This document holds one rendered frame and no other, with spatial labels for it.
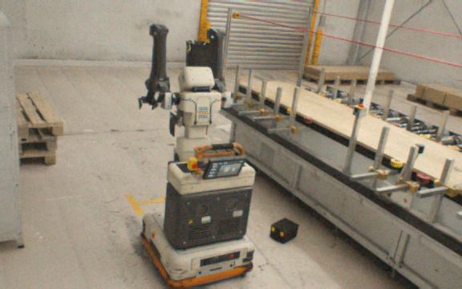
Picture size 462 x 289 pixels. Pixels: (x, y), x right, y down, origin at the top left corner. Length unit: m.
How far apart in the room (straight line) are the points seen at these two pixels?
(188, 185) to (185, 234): 0.35
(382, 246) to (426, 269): 0.39
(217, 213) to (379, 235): 1.37
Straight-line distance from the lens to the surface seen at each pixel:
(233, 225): 3.01
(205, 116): 2.95
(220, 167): 2.66
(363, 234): 3.76
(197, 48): 9.34
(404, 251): 3.51
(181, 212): 2.76
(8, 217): 3.40
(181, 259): 2.88
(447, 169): 2.88
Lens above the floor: 1.93
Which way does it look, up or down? 20 degrees down
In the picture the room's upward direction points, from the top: 7 degrees clockwise
